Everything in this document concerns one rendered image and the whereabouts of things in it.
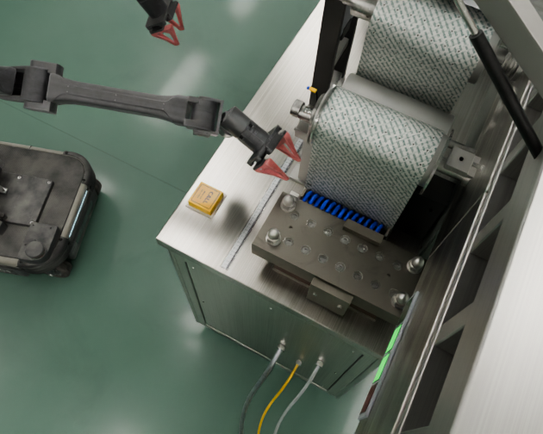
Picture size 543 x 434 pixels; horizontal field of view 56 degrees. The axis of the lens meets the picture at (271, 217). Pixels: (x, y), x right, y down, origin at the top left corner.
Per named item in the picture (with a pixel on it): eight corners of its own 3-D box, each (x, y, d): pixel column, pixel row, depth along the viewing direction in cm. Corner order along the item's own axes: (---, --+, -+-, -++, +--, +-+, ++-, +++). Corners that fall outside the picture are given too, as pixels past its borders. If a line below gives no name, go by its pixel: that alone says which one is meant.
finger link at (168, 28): (190, 29, 146) (171, 3, 139) (185, 47, 143) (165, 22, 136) (172, 34, 150) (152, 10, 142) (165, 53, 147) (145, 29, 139)
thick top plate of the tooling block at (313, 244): (281, 201, 132) (282, 190, 126) (427, 272, 125) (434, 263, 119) (251, 252, 125) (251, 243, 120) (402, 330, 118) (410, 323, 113)
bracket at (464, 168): (451, 150, 104) (454, 144, 102) (478, 161, 103) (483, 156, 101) (443, 168, 102) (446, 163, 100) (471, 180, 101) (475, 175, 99)
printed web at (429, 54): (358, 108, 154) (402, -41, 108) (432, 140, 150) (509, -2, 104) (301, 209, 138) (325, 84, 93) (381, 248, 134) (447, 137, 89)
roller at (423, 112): (346, 96, 129) (355, 62, 119) (442, 136, 125) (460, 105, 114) (327, 129, 125) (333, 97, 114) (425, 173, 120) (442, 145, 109)
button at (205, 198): (202, 185, 141) (201, 181, 139) (223, 195, 140) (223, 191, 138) (188, 205, 138) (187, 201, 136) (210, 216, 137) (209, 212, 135)
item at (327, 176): (305, 188, 129) (313, 146, 112) (391, 228, 125) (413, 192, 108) (304, 189, 128) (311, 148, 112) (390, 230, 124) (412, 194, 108)
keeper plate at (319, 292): (309, 291, 128) (314, 276, 118) (346, 309, 126) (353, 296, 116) (304, 300, 127) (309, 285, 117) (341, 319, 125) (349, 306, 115)
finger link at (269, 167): (277, 189, 124) (246, 165, 121) (291, 167, 126) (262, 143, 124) (290, 183, 117) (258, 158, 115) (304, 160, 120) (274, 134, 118)
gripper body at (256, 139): (252, 168, 121) (227, 148, 120) (273, 137, 125) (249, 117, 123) (262, 161, 116) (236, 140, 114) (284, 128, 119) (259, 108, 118)
